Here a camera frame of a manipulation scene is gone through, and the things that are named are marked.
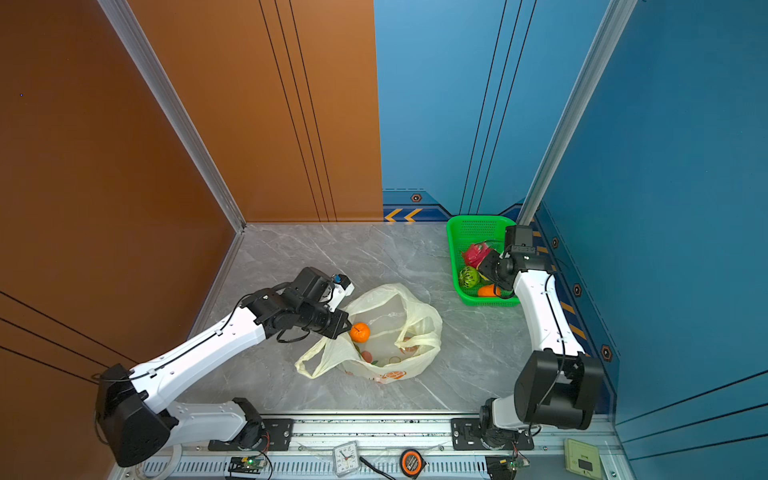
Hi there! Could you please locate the small white clock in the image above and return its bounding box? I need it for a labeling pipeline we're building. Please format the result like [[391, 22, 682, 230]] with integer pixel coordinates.
[[332, 441, 361, 478]]

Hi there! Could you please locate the orange black tape measure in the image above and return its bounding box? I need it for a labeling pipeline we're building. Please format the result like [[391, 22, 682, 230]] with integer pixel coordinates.
[[399, 449, 426, 479]]

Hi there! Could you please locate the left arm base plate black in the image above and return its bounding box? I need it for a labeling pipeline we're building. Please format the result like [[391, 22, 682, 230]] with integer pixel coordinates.
[[208, 418, 294, 453]]

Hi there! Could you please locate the left circuit board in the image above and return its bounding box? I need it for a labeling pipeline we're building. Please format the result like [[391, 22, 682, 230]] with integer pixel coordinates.
[[227, 456, 271, 479]]

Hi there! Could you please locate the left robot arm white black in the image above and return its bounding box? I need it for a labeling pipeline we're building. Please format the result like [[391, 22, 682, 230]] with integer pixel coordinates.
[[95, 267, 354, 468]]

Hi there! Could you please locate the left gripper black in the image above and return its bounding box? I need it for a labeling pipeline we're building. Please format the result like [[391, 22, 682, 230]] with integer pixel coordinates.
[[299, 305, 357, 339]]

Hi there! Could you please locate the right circuit board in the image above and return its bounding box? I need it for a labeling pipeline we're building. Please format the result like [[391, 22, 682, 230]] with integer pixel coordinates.
[[485, 456, 530, 480]]

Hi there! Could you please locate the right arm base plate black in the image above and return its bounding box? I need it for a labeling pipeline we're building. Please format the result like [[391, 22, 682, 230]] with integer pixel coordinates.
[[450, 417, 535, 451]]

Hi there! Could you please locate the aluminium frame post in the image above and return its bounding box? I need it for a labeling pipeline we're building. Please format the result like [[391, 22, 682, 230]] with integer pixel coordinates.
[[515, 0, 638, 225], [98, 0, 247, 234]]

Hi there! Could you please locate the green plastic basket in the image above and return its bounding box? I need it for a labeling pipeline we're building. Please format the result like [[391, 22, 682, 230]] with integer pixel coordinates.
[[446, 215, 520, 307]]

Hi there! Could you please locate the circuit board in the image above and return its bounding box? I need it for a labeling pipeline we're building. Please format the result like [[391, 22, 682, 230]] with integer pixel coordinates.
[[485, 456, 530, 480], [227, 456, 271, 479]]

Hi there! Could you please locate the red dragon fruit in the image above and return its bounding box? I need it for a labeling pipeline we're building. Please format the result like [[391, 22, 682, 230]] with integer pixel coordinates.
[[461, 242, 493, 269]]

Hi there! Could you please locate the green wall switch box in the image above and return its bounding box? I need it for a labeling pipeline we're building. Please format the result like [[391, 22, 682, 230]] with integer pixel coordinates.
[[564, 439, 603, 480]]

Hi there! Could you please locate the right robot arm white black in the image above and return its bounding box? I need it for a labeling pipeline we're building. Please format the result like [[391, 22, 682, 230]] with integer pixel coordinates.
[[479, 225, 604, 449]]

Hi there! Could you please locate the orange fruit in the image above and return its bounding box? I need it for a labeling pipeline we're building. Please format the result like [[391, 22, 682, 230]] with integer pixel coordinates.
[[348, 322, 371, 344], [477, 284, 503, 298]]

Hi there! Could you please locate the translucent yellowish plastic bag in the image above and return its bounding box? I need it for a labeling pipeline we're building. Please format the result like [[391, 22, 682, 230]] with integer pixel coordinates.
[[295, 283, 443, 385]]

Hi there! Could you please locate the coiled white cable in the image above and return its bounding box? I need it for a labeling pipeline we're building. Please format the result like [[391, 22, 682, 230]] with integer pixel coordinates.
[[134, 443, 184, 480]]

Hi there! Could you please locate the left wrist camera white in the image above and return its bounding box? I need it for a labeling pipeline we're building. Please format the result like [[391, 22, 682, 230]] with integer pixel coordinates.
[[326, 274, 355, 312]]

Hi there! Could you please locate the left aluminium frame post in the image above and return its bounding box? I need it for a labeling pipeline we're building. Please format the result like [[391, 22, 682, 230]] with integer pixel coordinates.
[[98, 0, 247, 234]]

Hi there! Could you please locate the right aluminium frame post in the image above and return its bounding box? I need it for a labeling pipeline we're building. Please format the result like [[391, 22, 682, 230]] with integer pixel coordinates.
[[515, 0, 638, 225]]

